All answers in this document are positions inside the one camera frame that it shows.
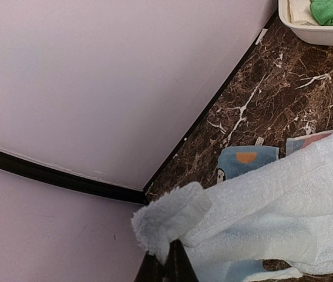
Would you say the green folded towel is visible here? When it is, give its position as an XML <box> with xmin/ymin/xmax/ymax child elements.
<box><xmin>310</xmin><ymin>0</ymin><xmax>333</xmax><ymax>26</ymax></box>

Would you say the blue patterned cartoon towel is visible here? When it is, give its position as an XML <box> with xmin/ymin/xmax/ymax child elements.
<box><xmin>216</xmin><ymin>130</ymin><xmax>333</xmax><ymax>183</ymax></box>

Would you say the white plastic basin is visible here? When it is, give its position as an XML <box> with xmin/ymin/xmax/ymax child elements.
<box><xmin>278</xmin><ymin>0</ymin><xmax>333</xmax><ymax>46</ymax></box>

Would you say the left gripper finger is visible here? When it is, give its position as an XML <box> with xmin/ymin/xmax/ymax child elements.
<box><xmin>134</xmin><ymin>240</ymin><xmax>198</xmax><ymax>282</ymax></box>

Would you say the cream folded towel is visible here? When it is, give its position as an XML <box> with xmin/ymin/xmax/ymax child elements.
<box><xmin>288</xmin><ymin>0</ymin><xmax>319</xmax><ymax>26</ymax></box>

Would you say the large light blue towel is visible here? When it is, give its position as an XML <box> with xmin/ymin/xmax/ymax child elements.
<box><xmin>132</xmin><ymin>133</ymin><xmax>333</xmax><ymax>281</ymax></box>

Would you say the left black frame post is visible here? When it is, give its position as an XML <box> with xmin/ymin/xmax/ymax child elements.
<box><xmin>0</xmin><ymin>152</ymin><xmax>147</xmax><ymax>205</ymax></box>

